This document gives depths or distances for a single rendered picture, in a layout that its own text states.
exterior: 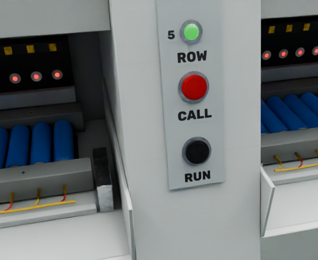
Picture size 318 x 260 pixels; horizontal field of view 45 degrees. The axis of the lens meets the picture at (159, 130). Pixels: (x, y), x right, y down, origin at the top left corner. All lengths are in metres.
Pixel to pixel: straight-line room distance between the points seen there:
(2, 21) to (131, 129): 0.10
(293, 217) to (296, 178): 0.04
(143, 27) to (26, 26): 0.07
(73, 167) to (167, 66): 0.13
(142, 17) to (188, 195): 0.12
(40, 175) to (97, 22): 0.14
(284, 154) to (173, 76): 0.16
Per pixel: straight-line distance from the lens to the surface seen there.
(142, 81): 0.24
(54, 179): 0.32
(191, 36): 0.24
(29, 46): 0.39
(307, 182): 0.36
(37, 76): 0.40
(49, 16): 0.25
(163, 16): 0.24
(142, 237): 0.27
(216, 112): 0.25
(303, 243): 0.33
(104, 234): 0.30
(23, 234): 0.31
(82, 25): 0.25
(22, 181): 0.32
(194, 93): 0.24
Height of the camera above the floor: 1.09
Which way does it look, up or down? 16 degrees down
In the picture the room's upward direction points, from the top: 4 degrees counter-clockwise
